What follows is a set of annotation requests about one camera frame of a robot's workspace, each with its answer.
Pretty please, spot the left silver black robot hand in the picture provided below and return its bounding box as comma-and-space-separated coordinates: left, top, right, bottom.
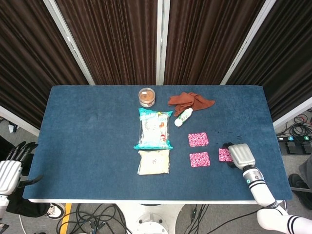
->
0, 141, 44, 195

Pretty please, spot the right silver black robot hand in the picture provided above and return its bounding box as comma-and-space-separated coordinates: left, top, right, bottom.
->
220, 140, 256, 171

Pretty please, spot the black trouser leg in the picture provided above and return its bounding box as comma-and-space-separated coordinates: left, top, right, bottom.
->
4, 192, 51, 218

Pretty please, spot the white sneaker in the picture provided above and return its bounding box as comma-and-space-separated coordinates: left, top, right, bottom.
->
45, 203, 66, 219

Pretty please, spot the black shoe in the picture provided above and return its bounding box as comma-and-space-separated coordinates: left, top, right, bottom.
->
288, 173, 312, 193

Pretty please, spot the white bottle with green label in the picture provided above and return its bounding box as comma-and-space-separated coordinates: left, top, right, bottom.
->
174, 108, 194, 127

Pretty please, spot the yellow floor tape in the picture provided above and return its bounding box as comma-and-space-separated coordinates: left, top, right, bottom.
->
59, 203, 73, 234

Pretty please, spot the brown cloth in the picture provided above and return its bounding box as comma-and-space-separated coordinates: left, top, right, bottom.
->
167, 92, 216, 117

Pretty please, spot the blue velvet table mat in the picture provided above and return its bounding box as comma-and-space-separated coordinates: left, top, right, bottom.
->
22, 84, 293, 201

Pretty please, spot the clear bag of white food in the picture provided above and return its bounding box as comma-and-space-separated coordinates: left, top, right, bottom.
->
137, 149, 171, 176

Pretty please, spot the teal snack bag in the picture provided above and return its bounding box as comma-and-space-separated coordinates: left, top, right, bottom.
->
133, 108, 174, 151

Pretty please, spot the brown pleated curtain panel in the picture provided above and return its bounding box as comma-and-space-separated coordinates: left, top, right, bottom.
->
0, 0, 89, 130
163, 0, 266, 85
55, 0, 158, 85
228, 0, 312, 122

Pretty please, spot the white table base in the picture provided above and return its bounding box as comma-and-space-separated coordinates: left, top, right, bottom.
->
114, 202, 186, 234

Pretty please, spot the clear jar of brown snacks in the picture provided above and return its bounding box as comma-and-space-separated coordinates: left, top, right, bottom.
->
138, 87, 156, 108

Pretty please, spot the white frame rail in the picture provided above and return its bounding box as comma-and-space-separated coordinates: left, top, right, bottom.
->
273, 96, 312, 129
0, 105, 40, 137

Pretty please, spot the black cable bundle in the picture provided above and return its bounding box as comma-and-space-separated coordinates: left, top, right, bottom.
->
56, 203, 129, 234
277, 114, 312, 137

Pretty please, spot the black cable with inline box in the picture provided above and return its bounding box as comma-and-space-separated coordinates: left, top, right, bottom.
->
181, 204, 259, 234

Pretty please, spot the white frame post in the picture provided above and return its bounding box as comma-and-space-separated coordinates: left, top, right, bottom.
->
43, 0, 96, 85
156, 0, 171, 85
220, 0, 278, 85

